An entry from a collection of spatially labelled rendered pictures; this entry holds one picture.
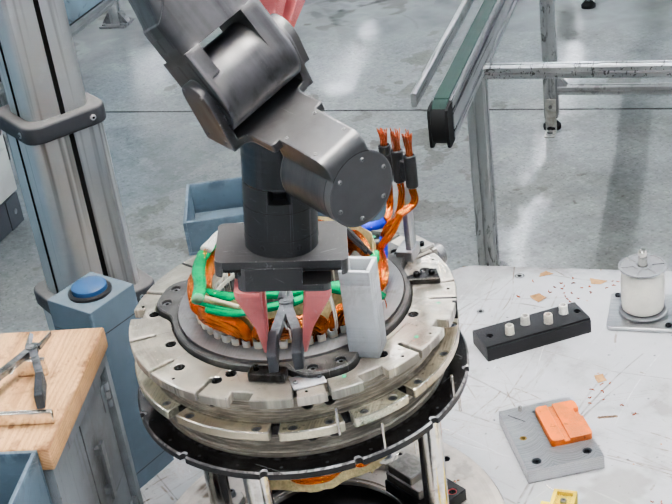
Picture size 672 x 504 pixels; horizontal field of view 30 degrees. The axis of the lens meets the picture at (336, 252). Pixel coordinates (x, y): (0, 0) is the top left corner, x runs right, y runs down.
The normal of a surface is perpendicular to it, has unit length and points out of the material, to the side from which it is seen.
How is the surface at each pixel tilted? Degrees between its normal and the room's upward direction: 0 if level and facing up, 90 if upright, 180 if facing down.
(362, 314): 90
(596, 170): 0
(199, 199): 90
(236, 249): 6
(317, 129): 22
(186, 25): 67
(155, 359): 0
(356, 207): 94
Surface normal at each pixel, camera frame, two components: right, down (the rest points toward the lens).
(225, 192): 0.07, 0.48
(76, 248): 0.60, 0.32
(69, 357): -0.12, -0.87
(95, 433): 0.99, -0.07
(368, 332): -0.27, 0.49
